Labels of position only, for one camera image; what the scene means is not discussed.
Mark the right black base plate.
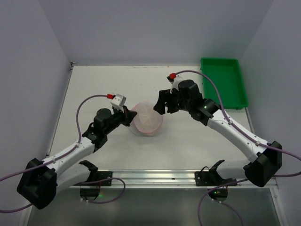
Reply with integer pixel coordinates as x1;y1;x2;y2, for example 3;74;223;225
194;171;237;186

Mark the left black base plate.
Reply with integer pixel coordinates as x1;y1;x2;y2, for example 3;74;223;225
78;171;113;186

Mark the aluminium rail front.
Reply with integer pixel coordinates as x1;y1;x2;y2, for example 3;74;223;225
30;167;278;190

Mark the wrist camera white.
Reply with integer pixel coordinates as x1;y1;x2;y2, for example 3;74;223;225
167;73;183;93
106;94;127;112

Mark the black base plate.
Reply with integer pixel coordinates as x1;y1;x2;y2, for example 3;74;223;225
78;171;113;186
194;171;237;186

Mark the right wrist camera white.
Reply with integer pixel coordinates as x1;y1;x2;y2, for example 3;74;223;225
167;73;183;93

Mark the green plastic tray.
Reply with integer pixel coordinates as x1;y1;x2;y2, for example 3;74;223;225
200;57;249;110

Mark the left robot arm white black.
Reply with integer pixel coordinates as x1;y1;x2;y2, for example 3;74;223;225
16;106;137;210

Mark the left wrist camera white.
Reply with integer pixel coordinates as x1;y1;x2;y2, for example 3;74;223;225
106;94;127;112

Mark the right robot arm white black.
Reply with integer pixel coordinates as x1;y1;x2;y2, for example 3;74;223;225
153;79;282;187

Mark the white mesh laundry bag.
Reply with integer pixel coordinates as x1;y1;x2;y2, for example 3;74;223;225
129;101;163;137

